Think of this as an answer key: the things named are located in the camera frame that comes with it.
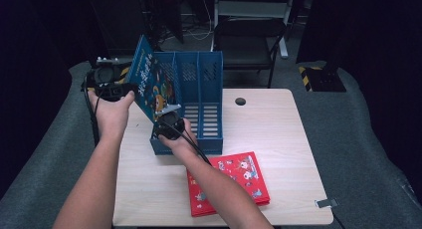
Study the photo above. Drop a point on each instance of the blue cartoon picture book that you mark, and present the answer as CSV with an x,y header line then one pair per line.
x,y
149,76

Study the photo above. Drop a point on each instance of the black metal chair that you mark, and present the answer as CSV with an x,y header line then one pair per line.
x,y
252,8

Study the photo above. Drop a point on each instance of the person's right hand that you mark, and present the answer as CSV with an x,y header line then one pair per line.
x,y
184,146

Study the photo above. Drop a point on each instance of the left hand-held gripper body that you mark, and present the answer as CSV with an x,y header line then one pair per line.
x,y
106,81

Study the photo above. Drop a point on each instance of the person's left hand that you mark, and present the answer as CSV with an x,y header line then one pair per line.
x,y
111,117

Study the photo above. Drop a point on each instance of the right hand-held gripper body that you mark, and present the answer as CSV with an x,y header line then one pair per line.
x,y
169,126

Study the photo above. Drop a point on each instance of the black round table grommet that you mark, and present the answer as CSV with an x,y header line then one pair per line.
x,y
240,101

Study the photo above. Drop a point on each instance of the black base with yellow stripes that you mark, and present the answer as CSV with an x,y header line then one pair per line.
x,y
123,73
326,81

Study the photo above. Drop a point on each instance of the black folding chair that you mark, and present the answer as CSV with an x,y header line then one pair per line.
x,y
249,33

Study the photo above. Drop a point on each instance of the red picture book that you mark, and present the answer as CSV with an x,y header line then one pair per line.
x,y
245,176

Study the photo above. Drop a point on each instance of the blue plastic file rack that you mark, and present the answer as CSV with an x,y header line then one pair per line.
x,y
205,89

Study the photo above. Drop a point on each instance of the grey metal table clip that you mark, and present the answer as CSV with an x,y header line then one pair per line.
x,y
326,203

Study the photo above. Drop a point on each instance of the dark curtain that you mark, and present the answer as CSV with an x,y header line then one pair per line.
x,y
381,73
26,73

